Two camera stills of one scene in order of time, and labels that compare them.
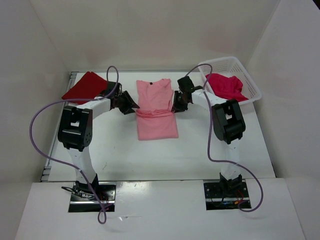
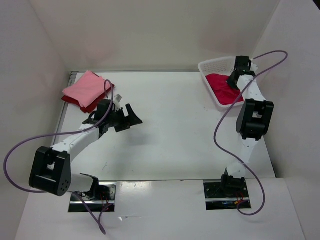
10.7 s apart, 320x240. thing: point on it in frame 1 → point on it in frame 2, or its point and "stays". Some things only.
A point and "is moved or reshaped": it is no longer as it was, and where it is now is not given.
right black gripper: (180, 99) → (233, 80)
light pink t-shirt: (155, 120) → (88, 88)
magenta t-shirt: (227, 88) stays
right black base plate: (225, 194) stays
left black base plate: (83, 200) stays
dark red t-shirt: (89, 85) is moved or reshaped
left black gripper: (125, 102) → (122, 120)
